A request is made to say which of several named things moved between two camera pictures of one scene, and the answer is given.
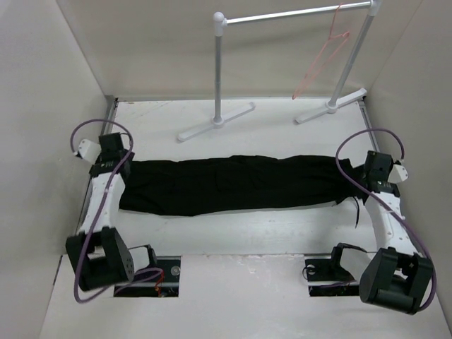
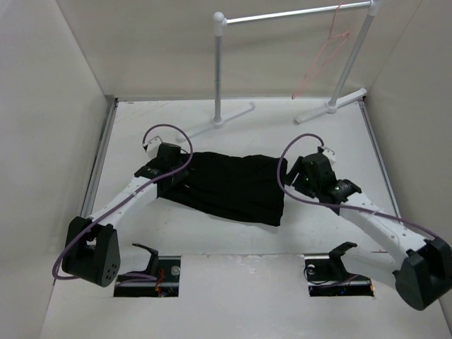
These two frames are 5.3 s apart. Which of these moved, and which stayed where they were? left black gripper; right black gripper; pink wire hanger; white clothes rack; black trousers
Moved: left black gripper; right black gripper; black trousers
Stayed: pink wire hanger; white clothes rack
